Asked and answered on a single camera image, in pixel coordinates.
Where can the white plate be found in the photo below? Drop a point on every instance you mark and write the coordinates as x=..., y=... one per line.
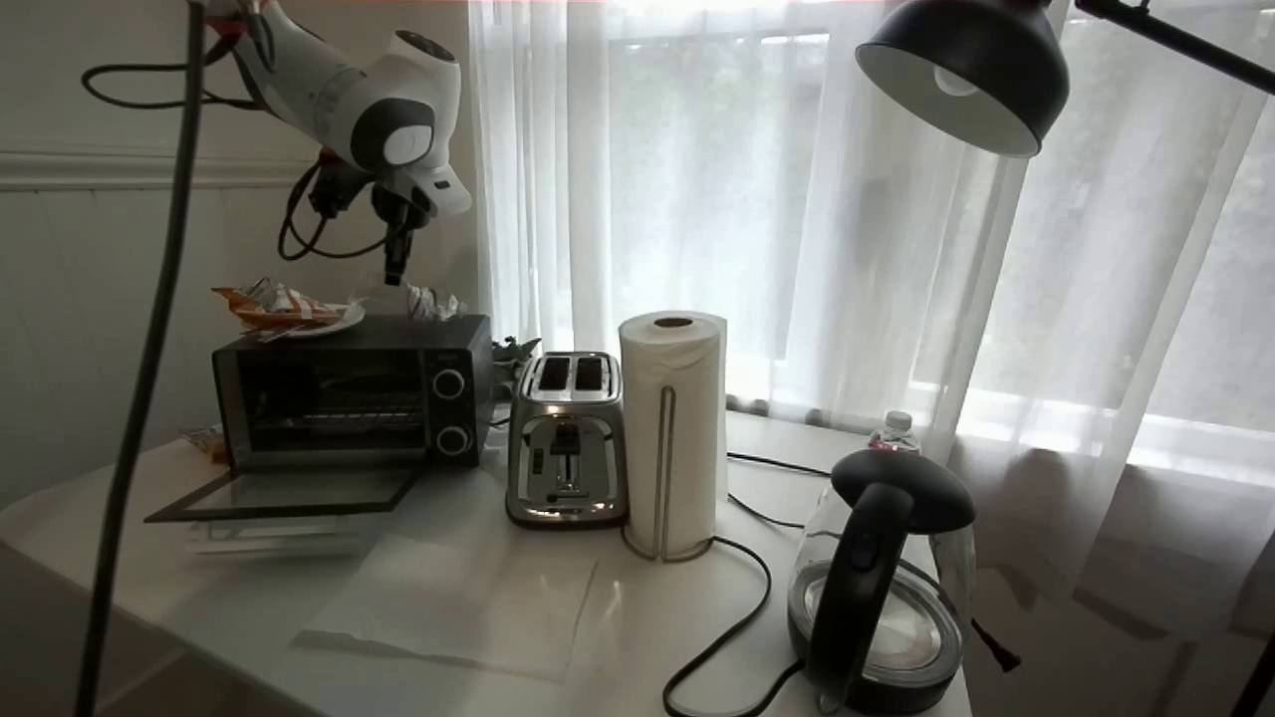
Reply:
x=331, y=324

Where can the black toaster oven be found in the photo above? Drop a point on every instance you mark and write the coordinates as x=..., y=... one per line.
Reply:
x=344, y=393

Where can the crinkled snack bag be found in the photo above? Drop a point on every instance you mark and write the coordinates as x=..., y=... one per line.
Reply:
x=273, y=304

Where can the metal paper towel holder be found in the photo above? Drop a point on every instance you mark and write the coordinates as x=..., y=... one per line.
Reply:
x=664, y=465

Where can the glass electric kettle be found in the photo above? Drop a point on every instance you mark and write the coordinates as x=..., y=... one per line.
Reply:
x=870, y=583

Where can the clear plastic bottle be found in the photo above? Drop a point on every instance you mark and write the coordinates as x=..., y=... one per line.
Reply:
x=431, y=304

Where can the white sheer curtain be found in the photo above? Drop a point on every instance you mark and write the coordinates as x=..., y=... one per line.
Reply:
x=744, y=202

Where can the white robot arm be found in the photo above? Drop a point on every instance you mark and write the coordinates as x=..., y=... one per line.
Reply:
x=344, y=92

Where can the clear plastic tray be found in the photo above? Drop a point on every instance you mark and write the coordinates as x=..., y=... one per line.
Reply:
x=283, y=530

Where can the silver two-slot toaster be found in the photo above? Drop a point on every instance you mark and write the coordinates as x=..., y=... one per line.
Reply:
x=566, y=453

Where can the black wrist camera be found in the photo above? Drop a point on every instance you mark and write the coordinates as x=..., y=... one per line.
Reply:
x=339, y=184

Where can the white paper towel roll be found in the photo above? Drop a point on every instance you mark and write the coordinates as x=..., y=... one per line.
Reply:
x=691, y=425

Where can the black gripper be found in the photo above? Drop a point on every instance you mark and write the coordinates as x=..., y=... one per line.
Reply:
x=399, y=214

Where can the desk lamp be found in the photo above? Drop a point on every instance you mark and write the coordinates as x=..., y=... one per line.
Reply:
x=961, y=66

